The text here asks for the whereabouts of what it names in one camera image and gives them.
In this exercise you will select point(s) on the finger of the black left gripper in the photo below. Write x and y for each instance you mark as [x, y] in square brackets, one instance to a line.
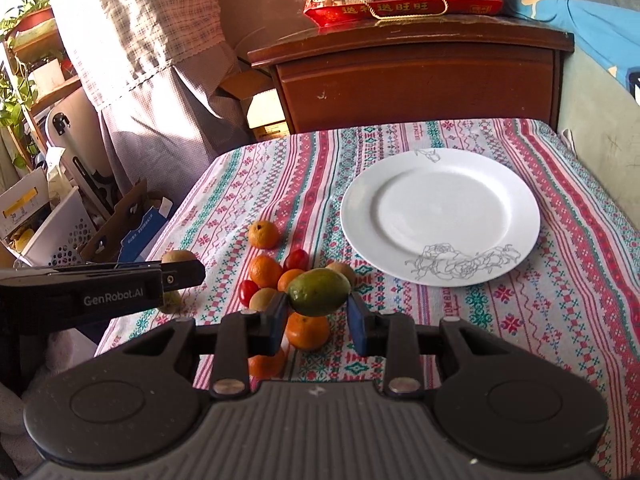
[182, 274]

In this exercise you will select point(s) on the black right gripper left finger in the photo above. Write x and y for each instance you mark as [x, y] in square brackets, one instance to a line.
[240, 336]

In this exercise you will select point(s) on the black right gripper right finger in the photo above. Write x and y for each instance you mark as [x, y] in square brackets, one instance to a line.
[392, 337]

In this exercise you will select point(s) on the brown kiwi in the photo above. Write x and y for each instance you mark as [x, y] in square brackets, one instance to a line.
[344, 269]
[180, 255]

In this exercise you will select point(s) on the lowest orange mandarin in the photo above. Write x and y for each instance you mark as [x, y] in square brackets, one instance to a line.
[267, 367]

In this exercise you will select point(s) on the yellow-brown small fruit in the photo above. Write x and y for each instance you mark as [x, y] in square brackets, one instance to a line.
[261, 299]

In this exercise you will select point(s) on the red cherry tomato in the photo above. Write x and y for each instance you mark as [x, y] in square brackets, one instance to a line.
[247, 289]
[298, 259]

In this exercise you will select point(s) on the small orange mandarin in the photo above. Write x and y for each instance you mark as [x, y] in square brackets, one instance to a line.
[287, 277]

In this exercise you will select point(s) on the blue white cardboard box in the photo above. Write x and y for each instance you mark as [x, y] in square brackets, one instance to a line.
[137, 244]

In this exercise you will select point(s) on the white perforated plastic basket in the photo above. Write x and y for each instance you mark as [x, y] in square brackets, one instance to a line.
[59, 239]

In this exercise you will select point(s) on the striped patterned tablecloth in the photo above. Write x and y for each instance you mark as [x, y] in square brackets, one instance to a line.
[574, 300]

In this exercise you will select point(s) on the white floral plate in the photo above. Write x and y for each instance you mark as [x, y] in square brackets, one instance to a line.
[441, 217]

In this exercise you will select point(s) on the wooden plant shelf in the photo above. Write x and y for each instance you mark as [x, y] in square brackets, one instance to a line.
[38, 44]

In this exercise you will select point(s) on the dark wooden nightstand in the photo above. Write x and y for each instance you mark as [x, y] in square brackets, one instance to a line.
[435, 68]

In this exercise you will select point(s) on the grey-green sofa cushion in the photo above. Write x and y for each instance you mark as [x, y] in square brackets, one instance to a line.
[602, 117]

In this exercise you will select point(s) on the blue cartoon pillow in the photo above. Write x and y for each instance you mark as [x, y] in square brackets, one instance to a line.
[608, 34]

